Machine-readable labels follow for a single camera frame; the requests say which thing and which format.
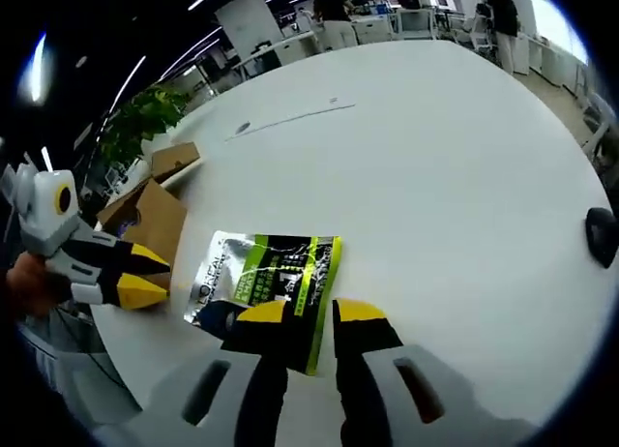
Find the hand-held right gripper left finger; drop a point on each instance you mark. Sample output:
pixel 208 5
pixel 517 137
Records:
pixel 261 350

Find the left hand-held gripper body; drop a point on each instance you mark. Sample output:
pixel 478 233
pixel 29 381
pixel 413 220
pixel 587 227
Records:
pixel 41 224

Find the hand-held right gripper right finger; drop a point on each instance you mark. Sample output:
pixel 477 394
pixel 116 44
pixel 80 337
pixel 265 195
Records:
pixel 367 350

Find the brown cardboard shoe box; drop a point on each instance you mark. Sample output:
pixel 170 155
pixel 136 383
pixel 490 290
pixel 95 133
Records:
pixel 159 224

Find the silver green soft pouch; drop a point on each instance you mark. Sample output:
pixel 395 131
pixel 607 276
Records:
pixel 280 258

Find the person's left hand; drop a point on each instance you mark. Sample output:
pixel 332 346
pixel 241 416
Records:
pixel 24 282

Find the green plant in white pot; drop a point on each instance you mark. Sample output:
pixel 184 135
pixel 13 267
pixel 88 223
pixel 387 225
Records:
pixel 140 113

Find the black computer mouse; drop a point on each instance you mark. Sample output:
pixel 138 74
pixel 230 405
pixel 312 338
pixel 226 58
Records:
pixel 602 234

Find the white office chair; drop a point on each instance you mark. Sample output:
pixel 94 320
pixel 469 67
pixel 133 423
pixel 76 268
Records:
pixel 415 23
pixel 482 31

